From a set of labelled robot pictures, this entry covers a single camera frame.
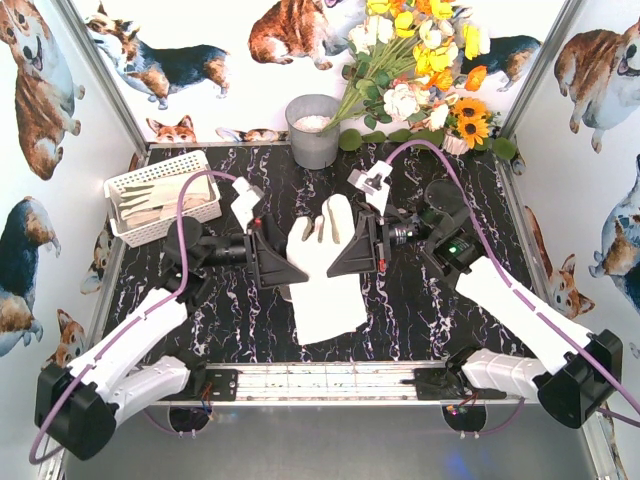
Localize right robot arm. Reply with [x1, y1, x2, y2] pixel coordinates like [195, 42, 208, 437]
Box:
[327, 176, 622, 429]

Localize aluminium front rail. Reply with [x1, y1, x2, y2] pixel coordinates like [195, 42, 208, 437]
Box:
[156, 354, 545, 406]

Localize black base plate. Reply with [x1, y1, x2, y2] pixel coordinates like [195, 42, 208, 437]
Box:
[413, 368, 507, 400]
[163, 368, 239, 402]

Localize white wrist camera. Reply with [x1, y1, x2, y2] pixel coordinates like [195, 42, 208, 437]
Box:
[230, 177, 264, 233]
[347, 161, 392, 215]

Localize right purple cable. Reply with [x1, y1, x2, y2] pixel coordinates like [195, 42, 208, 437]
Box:
[384, 139, 640, 436]

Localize white glove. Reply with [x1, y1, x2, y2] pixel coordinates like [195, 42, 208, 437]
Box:
[278, 285, 292, 303]
[286, 194, 367, 345]
[118, 173, 211, 221]

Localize purple cable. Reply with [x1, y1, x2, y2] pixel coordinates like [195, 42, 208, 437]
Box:
[384, 139, 640, 436]
[28, 170, 241, 465]

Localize white perforated storage basket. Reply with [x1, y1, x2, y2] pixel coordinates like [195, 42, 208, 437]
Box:
[103, 150, 221, 247]

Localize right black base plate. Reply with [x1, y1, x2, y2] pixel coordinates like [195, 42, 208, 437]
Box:
[413, 368, 507, 400]

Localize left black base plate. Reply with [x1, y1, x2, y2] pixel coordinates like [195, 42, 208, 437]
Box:
[163, 368, 239, 402]

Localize small sunflower pot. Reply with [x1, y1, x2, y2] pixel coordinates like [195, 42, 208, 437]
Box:
[442, 97, 500, 155]

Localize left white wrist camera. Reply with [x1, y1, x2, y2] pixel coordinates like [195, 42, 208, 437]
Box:
[230, 177, 264, 233]

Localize artificial flower bouquet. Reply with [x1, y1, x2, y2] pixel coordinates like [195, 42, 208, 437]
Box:
[325, 1, 491, 131]

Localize grey metal bucket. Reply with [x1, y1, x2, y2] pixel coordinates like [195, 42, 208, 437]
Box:
[285, 94, 340, 170]

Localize green moss stone right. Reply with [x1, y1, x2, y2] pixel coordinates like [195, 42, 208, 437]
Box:
[492, 137, 517, 161]

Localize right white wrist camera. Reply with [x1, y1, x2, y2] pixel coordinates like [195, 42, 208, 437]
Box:
[347, 161, 392, 215]

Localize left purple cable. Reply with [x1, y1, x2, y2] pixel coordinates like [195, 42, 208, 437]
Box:
[28, 170, 241, 465]

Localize green moss stone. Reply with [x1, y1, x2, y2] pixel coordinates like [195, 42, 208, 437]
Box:
[492, 137, 517, 161]
[338, 129, 363, 152]

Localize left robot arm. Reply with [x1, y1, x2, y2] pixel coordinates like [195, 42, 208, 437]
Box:
[34, 214, 308, 460]

